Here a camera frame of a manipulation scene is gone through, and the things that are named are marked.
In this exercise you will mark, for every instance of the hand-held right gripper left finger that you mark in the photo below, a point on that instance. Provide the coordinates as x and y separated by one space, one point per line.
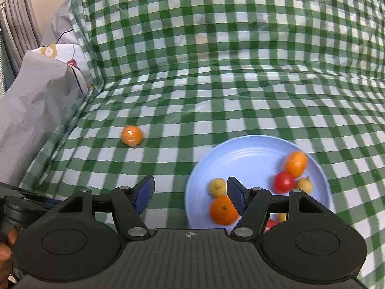
143 194

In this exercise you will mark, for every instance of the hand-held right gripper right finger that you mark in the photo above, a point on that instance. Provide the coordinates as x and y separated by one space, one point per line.
237 195

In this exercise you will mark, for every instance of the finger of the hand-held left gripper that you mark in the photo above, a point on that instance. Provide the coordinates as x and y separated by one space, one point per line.
33 197

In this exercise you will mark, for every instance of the bare orange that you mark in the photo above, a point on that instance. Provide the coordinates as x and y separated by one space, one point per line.
223 210

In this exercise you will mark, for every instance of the light blue plate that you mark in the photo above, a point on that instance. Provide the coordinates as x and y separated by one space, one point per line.
249 156

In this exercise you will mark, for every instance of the red tomato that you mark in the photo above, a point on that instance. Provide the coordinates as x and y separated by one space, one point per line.
269 224
283 182

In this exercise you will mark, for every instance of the plastic orange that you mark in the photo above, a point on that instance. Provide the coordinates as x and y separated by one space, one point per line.
132 136
296 163

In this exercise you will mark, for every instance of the person's left hand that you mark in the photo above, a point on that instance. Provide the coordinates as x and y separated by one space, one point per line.
5 254

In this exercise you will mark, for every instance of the grey blanket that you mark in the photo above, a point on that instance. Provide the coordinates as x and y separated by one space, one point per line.
33 111

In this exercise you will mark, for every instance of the green white checkered cloth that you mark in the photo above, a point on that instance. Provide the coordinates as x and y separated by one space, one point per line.
240 81

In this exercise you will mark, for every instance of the white printed pillow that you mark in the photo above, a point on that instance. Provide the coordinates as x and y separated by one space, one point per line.
69 51

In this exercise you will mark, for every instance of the white metal rack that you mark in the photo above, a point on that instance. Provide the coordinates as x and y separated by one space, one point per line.
15 21

